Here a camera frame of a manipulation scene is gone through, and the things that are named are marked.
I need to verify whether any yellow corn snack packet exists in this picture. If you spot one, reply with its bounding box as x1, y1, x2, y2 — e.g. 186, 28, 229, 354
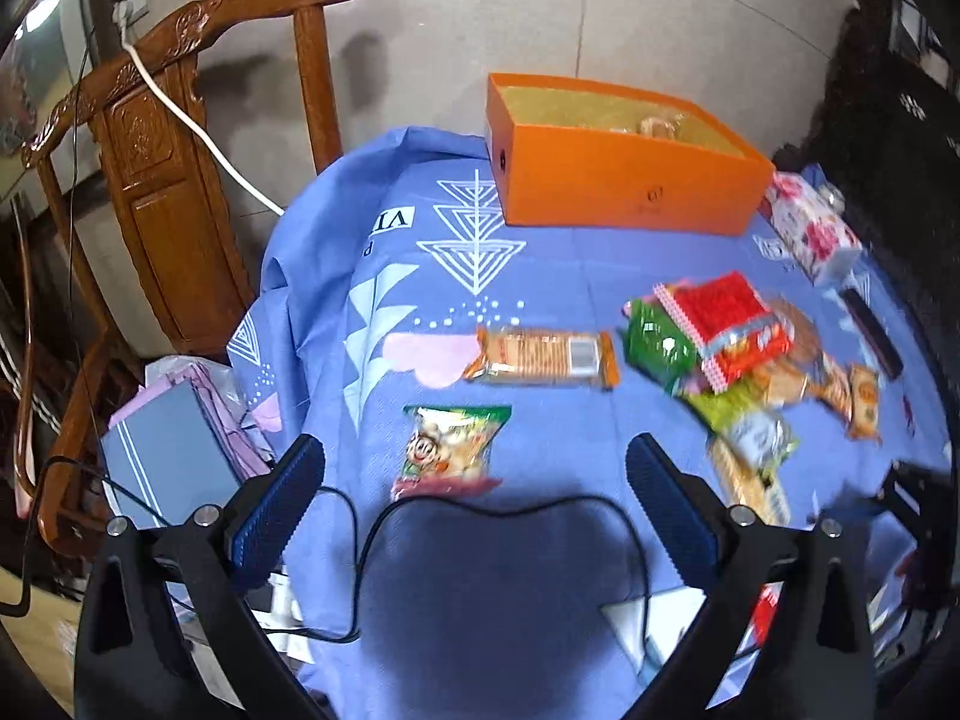
709, 435, 792, 530

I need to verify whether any dark carved wooden bench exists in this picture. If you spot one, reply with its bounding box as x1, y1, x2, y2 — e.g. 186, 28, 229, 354
772, 0, 960, 466

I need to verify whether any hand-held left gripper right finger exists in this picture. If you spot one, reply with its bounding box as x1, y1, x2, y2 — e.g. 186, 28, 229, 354
625, 433, 880, 720

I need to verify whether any small orange snack packet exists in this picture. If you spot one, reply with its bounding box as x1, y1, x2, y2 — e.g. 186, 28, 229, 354
814, 356, 852, 422

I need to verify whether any orange cardboard box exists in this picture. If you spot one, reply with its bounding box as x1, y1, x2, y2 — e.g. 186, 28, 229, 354
484, 73, 776, 236

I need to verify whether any blue printed tablecloth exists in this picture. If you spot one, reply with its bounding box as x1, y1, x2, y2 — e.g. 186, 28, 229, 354
225, 126, 953, 720

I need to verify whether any carved wooden chair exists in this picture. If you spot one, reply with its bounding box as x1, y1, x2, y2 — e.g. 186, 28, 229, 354
21, 0, 374, 563

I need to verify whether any red and black snack packet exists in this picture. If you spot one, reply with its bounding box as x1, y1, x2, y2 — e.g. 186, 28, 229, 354
746, 581, 781, 650

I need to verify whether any phone in red case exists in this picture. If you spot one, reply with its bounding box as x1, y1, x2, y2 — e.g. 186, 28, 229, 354
838, 287, 905, 381

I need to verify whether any clear rice cracker packet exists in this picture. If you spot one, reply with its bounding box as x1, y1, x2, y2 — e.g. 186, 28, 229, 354
752, 360, 812, 407

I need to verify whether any orange cracker packet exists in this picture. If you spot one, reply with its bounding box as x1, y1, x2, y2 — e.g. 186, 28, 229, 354
463, 326, 622, 391

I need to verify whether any white power cable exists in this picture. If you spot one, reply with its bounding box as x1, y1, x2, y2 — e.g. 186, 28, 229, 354
112, 7, 286, 217

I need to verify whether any yellow-green snack packet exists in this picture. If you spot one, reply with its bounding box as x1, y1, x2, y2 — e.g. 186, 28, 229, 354
682, 379, 797, 472

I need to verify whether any round cake packet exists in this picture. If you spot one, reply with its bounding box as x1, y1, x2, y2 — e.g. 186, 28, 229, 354
846, 364, 884, 442

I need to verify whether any floral tissue pack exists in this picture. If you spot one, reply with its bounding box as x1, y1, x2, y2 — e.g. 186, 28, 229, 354
761, 171, 863, 287

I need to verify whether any framed red artwork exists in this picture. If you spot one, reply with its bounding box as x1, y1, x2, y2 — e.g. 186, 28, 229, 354
0, 0, 91, 158

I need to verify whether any cartoon face snack packet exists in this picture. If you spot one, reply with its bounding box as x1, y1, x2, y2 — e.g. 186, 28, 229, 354
390, 403, 513, 502

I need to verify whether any blue and pink bag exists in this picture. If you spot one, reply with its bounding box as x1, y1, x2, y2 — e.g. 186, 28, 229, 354
100, 356, 282, 533

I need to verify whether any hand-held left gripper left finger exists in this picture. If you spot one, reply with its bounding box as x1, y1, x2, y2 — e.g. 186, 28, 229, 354
73, 433, 331, 720

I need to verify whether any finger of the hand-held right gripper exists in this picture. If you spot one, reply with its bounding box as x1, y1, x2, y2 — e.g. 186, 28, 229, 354
874, 461, 955, 541

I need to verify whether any white cookie packet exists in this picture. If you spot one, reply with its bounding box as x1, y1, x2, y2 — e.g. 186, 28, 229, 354
772, 298, 827, 365

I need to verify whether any green triangular snack packet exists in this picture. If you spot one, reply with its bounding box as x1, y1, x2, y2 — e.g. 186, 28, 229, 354
624, 298, 700, 395

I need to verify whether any large red snack packet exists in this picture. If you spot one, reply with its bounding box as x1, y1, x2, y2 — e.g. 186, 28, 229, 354
651, 271, 794, 395

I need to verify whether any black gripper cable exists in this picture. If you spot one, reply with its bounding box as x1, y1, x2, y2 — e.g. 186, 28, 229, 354
298, 490, 653, 644

